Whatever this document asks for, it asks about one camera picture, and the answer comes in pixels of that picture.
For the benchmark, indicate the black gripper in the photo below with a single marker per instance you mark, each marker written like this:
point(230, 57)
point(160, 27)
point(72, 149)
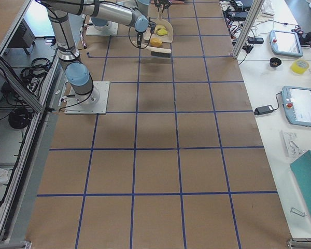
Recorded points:
point(162, 3)
point(139, 35)

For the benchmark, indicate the yellow sponge piece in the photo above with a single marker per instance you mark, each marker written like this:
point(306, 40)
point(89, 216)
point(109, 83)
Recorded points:
point(161, 30)

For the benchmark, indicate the yellow trash lump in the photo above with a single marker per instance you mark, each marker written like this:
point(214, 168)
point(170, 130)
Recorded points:
point(156, 42)

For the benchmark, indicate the beige hand brush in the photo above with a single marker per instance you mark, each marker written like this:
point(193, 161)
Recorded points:
point(155, 51)

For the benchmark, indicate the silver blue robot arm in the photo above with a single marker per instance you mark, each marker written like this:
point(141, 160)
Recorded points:
point(69, 58)
point(129, 13)

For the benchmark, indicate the upper teach pendant tablet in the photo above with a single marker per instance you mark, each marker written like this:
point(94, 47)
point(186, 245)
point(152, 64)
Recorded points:
point(285, 43)

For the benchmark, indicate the teach pendant tablet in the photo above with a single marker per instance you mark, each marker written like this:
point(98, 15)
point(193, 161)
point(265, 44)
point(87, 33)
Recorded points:
point(285, 43)
point(297, 105)

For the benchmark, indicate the black power adapter brick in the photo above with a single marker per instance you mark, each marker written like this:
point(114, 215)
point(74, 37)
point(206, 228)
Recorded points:
point(262, 110)

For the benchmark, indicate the yellow tape roll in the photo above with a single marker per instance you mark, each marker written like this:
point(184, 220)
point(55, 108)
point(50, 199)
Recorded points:
point(299, 66)

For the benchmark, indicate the lower teach pendant tablet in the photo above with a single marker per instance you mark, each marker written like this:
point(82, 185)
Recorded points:
point(297, 105)

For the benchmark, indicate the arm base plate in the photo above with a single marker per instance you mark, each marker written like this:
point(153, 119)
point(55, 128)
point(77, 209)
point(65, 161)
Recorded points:
point(109, 29)
point(85, 105)

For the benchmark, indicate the aluminium frame post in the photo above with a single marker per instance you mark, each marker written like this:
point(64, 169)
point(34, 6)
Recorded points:
point(251, 17)

